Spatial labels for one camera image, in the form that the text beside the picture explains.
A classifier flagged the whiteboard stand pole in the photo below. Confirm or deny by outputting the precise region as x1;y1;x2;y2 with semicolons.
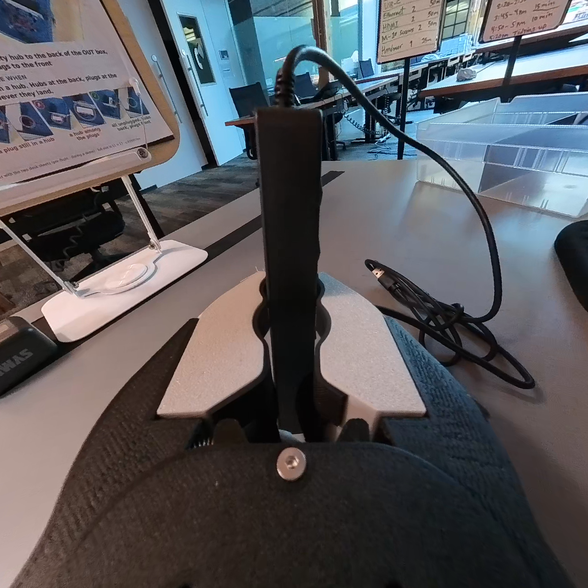
503;36;522;103
397;57;412;160

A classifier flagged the wooden office desk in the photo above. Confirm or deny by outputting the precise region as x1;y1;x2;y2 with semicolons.
225;108;350;161

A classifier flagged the black usb hub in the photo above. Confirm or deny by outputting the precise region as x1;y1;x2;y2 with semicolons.
254;108;324;435

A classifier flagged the black hub cable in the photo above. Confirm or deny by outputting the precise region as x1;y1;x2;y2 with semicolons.
274;44;537;392

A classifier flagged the black power bank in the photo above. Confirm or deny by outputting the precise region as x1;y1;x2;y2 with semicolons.
0;315;59;397

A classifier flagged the black office chair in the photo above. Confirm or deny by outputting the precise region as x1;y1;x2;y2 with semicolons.
229;83;273;160
294;73;323;109

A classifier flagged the instruction sheet on stand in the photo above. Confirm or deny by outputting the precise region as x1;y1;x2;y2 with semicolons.
0;0;183;217

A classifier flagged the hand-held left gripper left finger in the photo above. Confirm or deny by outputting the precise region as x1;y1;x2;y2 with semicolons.
156;272;272;420

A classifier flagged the clear plastic bin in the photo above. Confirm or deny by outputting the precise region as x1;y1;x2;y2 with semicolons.
415;92;588;217

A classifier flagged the long wooden desk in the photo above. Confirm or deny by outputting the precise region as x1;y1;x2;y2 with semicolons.
416;51;588;99

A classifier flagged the white door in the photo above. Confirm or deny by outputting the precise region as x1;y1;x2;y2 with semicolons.
161;0;221;171

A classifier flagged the wooden ceiling post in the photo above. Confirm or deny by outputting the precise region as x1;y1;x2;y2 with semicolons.
313;0;329;90

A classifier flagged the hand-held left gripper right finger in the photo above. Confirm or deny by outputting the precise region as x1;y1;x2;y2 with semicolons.
316;272;428;429

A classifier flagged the dark door poster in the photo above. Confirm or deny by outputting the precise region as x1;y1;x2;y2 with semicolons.
179;14;217;85

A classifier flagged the silver door handle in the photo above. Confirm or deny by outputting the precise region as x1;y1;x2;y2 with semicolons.
181;50;208;116

